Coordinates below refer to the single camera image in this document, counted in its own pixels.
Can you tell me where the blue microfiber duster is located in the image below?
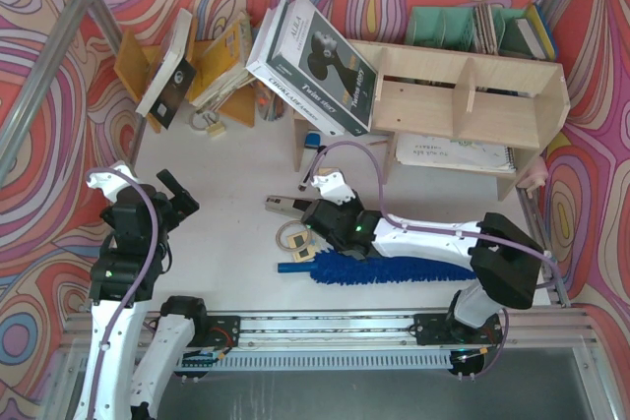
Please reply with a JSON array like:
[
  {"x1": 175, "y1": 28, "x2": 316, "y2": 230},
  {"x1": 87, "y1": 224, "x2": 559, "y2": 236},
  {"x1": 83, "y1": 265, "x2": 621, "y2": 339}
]
[{"x1": 277, "y1": 251, "x2": 476, "y2": 285}]

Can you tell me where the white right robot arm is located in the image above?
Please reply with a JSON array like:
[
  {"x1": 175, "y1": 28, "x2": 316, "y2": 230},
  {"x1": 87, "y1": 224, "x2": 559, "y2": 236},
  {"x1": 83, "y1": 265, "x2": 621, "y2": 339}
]
[{"x1": 301, "y1": 199, "x2": 541, "y2": 330}]

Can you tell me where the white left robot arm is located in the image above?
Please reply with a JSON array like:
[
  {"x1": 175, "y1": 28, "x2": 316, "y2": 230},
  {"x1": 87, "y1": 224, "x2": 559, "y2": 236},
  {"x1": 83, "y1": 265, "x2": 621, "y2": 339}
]
[{"x1": 74, "y1": 161, "x2": 211, "y2": 419}]

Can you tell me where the light wooden bookshelf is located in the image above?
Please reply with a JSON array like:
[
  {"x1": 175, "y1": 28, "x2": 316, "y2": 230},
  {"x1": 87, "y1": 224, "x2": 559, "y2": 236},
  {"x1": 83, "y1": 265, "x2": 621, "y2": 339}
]
[{"x1": 292, "y1": 38, "x2": 571, "y2": 202}]

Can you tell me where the yellow blue calculator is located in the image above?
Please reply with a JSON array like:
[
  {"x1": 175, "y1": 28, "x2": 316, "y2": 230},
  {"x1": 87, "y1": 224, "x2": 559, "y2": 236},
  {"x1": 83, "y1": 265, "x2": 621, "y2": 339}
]
[{"x1": 292, "y1": 239, "x2": 331, "y2": 263}]

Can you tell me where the grey black stapler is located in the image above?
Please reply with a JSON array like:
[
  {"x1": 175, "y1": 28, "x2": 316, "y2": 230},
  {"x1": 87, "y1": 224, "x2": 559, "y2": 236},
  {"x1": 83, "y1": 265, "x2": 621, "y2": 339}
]
[{"x1": 265, "y1": 195, "x2": 313, "y2": 219}]

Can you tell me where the small brass padlock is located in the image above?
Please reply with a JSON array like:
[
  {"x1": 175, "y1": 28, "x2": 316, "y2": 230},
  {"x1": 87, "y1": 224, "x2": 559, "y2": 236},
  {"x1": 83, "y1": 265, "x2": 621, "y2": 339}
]
[{"x1": 206, "y1": 122, "x2": 225, "y2": 138}]

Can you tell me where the black and white marker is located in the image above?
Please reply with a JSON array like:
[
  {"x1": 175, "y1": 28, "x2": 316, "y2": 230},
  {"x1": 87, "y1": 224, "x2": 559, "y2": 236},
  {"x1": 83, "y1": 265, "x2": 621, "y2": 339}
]
[{"x1": 297, "y1": 146, "x2": 327, "y2": 192}]

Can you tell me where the blue and white eraser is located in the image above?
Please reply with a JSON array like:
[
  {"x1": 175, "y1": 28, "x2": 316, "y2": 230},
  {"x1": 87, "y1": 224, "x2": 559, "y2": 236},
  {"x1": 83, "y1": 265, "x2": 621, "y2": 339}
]
[{"x1": 304, "y1": 132, "x2": 321, "y2": 150}]

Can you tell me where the black and white paperback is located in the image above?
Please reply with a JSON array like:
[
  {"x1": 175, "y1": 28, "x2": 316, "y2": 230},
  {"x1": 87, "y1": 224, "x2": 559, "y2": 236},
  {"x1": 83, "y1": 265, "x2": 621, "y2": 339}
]
[{"x1": 136, "y1": 8, "x2": 196, "y2": 129}]

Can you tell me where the yellow wooden book stand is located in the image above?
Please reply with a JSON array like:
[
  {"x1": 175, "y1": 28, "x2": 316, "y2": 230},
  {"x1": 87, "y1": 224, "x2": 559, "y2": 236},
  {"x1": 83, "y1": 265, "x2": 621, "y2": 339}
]
[{"x1": 114, "y1": 31, "x2": 255, "y2": 128}]

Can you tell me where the yellow book stack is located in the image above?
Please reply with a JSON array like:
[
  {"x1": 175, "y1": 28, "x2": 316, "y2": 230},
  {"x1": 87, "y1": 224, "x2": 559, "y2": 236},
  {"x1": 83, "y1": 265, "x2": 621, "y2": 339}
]
[{"x1": 189, "y1": 12, "x2": 253, "y2": 110}]

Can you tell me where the coloured pencils bundle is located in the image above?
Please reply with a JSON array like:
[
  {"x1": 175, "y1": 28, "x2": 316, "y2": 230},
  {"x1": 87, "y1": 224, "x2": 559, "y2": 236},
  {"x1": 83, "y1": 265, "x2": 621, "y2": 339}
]
[{"x1": 254, "y1": 81, "x2": 286, "y2": 122}]

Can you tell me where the white Choklad book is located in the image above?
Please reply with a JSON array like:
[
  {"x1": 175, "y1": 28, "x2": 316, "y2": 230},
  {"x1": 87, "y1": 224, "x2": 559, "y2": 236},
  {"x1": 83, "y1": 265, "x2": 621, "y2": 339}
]
[{"x1": 246, "y1": 0, "x2": 346, "y2": 136}]

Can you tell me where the large Twins story book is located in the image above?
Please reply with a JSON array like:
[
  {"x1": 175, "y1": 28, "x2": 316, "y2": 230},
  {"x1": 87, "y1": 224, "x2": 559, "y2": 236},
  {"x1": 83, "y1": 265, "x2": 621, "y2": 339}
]
[{"x1": 271, "y1": 0, "x2": 377, "y2": 137}]

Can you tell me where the pink pig figurine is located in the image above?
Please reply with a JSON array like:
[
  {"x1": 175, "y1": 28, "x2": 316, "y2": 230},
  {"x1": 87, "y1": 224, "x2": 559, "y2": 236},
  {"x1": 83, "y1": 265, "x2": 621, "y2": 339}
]
[{"x1": 516, "y1": 156, "x2": 548, "y2": 197}]

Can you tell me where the mint green desk organizer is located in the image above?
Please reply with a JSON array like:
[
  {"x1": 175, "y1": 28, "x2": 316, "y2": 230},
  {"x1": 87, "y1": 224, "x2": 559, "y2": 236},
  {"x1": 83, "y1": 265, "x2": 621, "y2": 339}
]
[{"x1": 405, "y1": 5, "x2": 545, "y2": 59}]

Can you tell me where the blue bound book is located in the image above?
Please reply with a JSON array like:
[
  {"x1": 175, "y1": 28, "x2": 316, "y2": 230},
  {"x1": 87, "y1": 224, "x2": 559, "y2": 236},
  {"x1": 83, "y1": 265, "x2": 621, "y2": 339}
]
[{"x1": 516, "y1": 4, "x2": 558, "y2": 62}]

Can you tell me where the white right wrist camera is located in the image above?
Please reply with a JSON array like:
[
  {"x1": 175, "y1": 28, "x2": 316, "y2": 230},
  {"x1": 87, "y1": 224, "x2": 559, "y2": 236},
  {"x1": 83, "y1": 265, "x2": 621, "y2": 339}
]
[{"x1": 310, "y1": 171, "x2": 356, "y2": 206}]

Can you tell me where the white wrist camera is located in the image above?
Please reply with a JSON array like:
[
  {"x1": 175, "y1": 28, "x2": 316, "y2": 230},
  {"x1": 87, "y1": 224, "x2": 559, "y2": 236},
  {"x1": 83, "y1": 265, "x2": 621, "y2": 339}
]
[
  {"x1": 310, "y1": 171, "x2": 356, "y2": 206},
  {"x1": 86, "y1": 160, "x2": 139, "y2": 203}
]

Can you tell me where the tape roll ring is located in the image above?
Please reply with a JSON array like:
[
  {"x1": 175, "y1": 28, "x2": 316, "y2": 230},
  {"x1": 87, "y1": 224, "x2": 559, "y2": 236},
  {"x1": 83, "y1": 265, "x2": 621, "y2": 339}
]
[{"x1": 275, "y1": 219, "x2": 313, "y2": 251}]

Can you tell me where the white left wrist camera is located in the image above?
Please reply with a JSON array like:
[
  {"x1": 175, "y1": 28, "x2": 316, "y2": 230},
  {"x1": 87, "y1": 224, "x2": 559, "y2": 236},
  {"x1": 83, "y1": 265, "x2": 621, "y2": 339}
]
[{"x1": 86, "y1": 160, "x2": 139, "y2": 203}]

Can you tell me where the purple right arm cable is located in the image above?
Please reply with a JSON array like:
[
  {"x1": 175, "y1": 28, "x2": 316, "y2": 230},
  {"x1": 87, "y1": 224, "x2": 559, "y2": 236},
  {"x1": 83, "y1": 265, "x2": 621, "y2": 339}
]
[{"x1": 311, "y1": 140, "x2": 565, "y2": 291}]

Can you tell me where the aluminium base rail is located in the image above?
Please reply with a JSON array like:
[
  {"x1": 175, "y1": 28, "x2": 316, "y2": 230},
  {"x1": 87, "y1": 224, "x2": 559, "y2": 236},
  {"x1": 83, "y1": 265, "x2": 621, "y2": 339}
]
[{"x1": 63, "y1": 310, "x2": 597, "y2": 372}]

